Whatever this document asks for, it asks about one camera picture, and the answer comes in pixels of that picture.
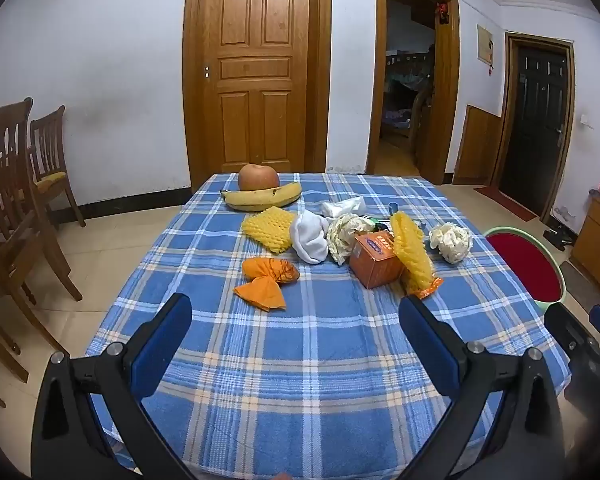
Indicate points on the brown wooden wall panel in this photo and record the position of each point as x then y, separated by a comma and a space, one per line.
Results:
477, 145

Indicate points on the blue plaid tablecloth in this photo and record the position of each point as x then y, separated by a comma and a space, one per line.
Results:
305, 360

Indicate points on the black door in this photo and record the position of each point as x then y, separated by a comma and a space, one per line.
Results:
530, 120

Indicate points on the brown wooden door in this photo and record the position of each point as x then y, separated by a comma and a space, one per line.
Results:
260, 60

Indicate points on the grey floor mat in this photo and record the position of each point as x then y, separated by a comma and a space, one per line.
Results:
580, 282

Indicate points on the white cloth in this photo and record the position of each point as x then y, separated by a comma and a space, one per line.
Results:
310, 240

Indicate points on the square yellow foam net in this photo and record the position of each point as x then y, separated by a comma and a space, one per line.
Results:
272, 227

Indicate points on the wooden cabinet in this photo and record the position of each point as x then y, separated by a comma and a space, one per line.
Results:
597, 242

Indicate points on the blue plastic piece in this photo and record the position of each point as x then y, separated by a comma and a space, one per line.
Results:
393, 206

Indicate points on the orange cardboard box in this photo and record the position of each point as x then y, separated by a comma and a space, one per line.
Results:
375, 260

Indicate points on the red apple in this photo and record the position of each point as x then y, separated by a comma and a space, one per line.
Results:
258, 177

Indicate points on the open doorway wooden frame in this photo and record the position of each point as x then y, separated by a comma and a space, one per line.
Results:
447, 110

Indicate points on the bunk bed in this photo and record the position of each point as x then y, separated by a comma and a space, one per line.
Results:
405, 67

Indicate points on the white plastic bag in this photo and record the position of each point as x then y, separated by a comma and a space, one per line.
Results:
342, 206

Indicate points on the long yellow foam net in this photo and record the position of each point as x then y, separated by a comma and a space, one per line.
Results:
410, 250

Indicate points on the wooden door frame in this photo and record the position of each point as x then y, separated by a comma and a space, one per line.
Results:
191, 85

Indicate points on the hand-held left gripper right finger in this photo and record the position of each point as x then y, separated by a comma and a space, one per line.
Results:
425, 340

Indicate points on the orange wrapper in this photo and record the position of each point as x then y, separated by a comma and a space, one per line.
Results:
267, 282

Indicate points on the wall electric box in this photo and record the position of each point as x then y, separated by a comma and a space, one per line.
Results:
485, 45

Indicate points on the red doormat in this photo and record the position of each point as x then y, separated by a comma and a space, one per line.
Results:
505, 201

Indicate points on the large wooden chair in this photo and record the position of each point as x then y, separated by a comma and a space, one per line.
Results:
10, 210

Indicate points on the white wall switch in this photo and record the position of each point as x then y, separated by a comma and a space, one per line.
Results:
586, 121

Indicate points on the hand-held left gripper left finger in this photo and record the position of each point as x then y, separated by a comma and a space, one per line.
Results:
165, 332

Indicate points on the yellow banana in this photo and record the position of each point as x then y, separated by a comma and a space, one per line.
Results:
260, 199

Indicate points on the black shoes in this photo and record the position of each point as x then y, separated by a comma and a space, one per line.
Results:
557, 236

